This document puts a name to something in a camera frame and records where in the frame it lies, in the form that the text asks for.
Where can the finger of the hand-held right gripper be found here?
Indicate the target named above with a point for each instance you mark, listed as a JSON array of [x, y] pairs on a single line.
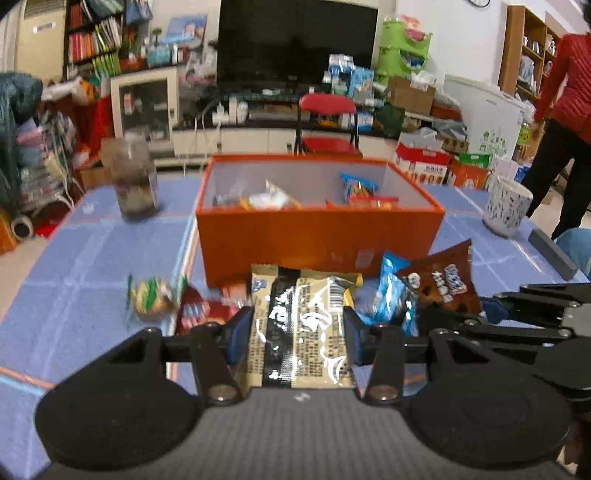
[[491, 309], [508, 334]]

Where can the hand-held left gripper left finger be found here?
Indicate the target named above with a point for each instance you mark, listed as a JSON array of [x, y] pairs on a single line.
[[240, 334]]

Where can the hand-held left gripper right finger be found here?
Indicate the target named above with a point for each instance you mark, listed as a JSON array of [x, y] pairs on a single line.
[[353, 332]]

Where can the beige and black snack packet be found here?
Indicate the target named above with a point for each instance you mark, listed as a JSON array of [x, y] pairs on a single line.
[[304, 332]]

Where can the brown snack packet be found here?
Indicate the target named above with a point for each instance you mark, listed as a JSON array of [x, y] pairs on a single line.
[[443, 281]]

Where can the orange cardboard box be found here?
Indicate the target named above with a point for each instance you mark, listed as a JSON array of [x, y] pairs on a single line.
[[300, 240]]

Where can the blue colourful snack packet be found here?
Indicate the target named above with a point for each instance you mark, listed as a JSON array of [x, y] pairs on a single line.
[[358, 187]]

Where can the blue and white snack packet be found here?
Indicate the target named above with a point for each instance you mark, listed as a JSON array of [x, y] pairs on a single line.
[[388, 290]]

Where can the blue denim cloth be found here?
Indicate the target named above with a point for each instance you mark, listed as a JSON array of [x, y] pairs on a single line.
[[577, 251]]

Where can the grey rectangular block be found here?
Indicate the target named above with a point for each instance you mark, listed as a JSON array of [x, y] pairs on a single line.
[[554, 254]]

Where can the green round wrapped snack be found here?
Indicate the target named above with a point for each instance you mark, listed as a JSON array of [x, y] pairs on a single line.
[[152, 297]]

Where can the white patterned mug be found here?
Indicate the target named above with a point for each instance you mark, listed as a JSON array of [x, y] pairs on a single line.
[[505, 207]]

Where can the red and orange snack packet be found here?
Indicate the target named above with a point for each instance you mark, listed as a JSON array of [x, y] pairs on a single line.
[[374, 201]]

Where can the orange and green gift box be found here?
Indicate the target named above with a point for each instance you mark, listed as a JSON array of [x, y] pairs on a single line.
[[466, 177]]

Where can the yellow snack packet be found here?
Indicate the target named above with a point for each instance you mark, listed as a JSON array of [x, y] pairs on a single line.
[[272, 198]]

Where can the red and white gift box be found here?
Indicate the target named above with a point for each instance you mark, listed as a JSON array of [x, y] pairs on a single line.
[[420, 170]]

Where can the blue checked tablecloth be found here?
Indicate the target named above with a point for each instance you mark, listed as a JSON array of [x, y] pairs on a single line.
[[92, 258]]

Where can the clear glass jar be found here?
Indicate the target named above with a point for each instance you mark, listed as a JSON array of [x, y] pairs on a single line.
[[134, 184]]

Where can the grey plastic bag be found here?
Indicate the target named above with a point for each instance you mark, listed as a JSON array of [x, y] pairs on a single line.
[[450, 128]]

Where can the white television stand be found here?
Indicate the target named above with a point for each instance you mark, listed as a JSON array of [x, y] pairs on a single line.
[[249, 138]]

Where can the dark green bag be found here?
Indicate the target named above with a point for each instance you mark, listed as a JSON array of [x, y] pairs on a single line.
[[388, 121]]

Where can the white containers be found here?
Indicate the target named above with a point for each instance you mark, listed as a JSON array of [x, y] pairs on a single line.
[[238, 110]]

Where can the red folding chair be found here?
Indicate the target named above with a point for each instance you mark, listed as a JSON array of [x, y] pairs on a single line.
[[328, 108]]

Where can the large brown cardboard box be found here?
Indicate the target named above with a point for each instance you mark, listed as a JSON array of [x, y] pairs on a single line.
[[411, 97]]

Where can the white glass-door cabinet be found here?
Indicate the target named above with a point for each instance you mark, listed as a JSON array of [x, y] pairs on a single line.
[[143, 110]]

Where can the light blue snack bag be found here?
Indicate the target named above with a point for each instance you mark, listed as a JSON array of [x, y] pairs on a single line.
[[361, 83]]

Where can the tape roll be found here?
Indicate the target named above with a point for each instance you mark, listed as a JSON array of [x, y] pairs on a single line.
[[13, 227]]

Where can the red cloth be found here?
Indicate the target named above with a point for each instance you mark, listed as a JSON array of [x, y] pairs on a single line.
[[92, 129]]

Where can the orange crate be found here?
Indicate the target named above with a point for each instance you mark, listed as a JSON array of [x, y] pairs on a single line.
[[4, 235]]

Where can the blue and white carton pack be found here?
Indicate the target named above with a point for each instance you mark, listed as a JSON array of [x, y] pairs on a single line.
[[339, 71]]

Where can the wooden shelf unit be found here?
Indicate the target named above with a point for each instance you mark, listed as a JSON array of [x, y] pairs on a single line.
[[508, 46]]

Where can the pile of colourful clothes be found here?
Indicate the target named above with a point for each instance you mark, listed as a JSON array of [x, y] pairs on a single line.
[[41, 157]]

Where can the green storage bins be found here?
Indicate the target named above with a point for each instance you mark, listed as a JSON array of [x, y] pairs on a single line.
[[397, 60]]

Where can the black television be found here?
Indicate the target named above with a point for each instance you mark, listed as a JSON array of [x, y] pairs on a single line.
[[295, 41]]

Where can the blue picture box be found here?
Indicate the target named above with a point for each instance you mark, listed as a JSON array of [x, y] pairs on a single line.
[[184, 30]]

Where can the dark teal puffer jacket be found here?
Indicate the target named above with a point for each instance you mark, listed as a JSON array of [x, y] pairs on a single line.
[[14, 101]]

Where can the dark bookshelf with books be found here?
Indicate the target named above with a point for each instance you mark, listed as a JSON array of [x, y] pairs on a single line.
[[83, 46]]

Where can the beige standing air conditioner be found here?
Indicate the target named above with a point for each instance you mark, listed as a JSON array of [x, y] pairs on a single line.
[[41, 41]]

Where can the wall clock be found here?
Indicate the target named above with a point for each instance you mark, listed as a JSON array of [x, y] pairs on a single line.
[[480, 2]]

